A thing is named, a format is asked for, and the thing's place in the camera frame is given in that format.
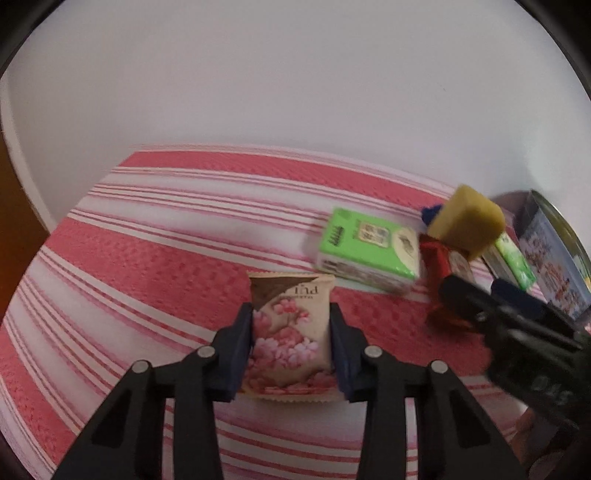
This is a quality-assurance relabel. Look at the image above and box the green tea tissue pack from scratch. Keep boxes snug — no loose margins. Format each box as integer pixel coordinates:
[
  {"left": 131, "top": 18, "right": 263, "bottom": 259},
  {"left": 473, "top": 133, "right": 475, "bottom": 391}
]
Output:
[{"left": 482, "top": 233, "right": 536, "bottom": 291}]

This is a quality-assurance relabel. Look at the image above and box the red snack packet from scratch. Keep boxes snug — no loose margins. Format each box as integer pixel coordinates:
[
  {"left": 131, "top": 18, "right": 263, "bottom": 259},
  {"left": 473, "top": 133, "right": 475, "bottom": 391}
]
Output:
[{"left": 419, "top": 234, "right": 476, "bottom": 331}]

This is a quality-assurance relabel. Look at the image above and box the yellow sponge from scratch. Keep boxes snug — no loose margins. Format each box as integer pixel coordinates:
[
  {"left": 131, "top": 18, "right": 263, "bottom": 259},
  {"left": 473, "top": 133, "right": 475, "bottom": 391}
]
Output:
[{"left": 427, "top": 185, "right": 506, "bottom": 261}]

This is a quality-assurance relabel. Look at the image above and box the blue scrunchie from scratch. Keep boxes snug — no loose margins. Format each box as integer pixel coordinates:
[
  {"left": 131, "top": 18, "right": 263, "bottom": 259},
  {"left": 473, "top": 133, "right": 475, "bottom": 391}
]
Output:
[{"left": 421, "top": 204, "right": 443, "bottom": 226}]

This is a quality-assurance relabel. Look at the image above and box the pink floral snack packet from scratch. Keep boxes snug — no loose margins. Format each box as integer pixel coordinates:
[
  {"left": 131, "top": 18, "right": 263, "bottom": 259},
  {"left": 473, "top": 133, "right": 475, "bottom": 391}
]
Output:
[{"left": 242, "top": 272, "right": 342, "bottom": 402}]

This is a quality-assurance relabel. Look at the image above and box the right hand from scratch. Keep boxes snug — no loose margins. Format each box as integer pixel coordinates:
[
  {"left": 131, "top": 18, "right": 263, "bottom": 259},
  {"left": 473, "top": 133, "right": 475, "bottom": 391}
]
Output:
[{"left": 510, "top": 408, "right": 560, "bottom": 468}]

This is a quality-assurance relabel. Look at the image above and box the round metal cookie tin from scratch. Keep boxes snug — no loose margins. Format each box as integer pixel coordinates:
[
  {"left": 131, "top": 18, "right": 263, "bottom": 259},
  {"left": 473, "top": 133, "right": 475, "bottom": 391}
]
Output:
[{"left": 514, "top": 190, "right": 590, "bottom": 325}]

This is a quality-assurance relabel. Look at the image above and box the wooden door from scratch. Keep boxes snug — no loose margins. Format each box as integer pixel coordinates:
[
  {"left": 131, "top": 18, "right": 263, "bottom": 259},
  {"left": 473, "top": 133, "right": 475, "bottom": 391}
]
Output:
[{"left": 0, "top": 138, "right": 48, "bottom": 317}]

